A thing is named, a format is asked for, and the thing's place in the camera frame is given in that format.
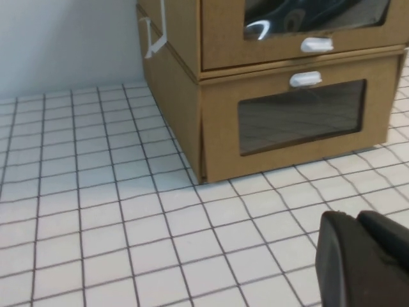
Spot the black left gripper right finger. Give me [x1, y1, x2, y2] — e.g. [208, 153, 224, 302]
[357, 209, 409, 273]

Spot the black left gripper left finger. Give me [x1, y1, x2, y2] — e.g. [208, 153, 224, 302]
[314, 210, 409, 307]

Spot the white plastic drawer handle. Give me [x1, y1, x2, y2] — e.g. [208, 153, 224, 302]
[300, 37, 335, 54]
[289, 70, 323, 89]

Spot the cardboard drawer with window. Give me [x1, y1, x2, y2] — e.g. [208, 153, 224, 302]
[200, 54, 402, 185]
[201, 0, 409, 72]

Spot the brown cardboard box shell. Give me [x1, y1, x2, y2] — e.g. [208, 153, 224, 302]
[142, 44, 409, 186]
[136, 0, 409, 81]

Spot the white grid tablecloth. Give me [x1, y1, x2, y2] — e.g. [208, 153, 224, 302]
[0, 47, 409, 307]

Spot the white tape strip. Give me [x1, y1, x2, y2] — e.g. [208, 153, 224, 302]
[139, 0, 169, 59]

